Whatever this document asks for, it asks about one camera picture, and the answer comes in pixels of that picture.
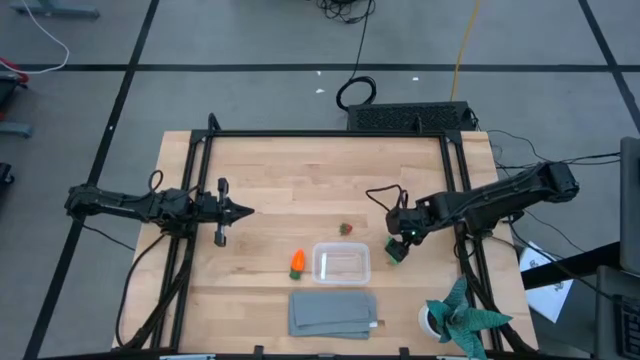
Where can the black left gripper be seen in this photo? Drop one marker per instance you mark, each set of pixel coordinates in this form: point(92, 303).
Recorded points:
point(221, 209)

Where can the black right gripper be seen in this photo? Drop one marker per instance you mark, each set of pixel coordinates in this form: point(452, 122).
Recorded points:
point(407, 222)

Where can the green toy vegetable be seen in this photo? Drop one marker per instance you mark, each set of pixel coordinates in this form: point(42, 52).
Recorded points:
point(389, 246)

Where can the red toy strawberry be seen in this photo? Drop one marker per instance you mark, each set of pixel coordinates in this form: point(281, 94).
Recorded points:
point(345, 229)

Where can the orange toy carrot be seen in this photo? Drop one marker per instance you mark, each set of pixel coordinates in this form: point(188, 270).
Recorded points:
point(298, 260)

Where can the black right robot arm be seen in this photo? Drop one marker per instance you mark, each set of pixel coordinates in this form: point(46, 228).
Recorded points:
point(500, 195)

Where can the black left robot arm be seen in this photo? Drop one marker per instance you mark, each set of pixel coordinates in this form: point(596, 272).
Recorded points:
point(115, 202)

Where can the clear plastic tupperware container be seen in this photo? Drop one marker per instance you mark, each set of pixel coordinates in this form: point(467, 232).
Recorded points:
point(342, 264)

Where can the white plant pot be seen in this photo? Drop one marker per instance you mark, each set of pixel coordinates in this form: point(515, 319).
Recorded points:
point(423, 322)

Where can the teal artificial plant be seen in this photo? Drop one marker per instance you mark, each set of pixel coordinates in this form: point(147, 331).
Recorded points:
point(457, 317)

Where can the folded grey cloth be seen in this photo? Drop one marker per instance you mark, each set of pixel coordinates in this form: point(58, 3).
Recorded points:
point(330, 314)

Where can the black perforated computer case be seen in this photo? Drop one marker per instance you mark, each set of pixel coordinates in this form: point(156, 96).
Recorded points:
point(407, 116)

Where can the white printed paper sheet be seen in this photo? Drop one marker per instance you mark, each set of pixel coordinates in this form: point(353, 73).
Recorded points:
point(547, 295)

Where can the grey monitor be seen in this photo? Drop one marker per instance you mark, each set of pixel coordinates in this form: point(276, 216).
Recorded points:
point(631, 205)

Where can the grey furniture foot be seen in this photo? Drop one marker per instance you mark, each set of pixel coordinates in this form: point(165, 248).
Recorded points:
point(55, 10)

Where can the black aluminium table frame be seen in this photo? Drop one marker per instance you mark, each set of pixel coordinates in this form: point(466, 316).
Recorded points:
point(325, 133)

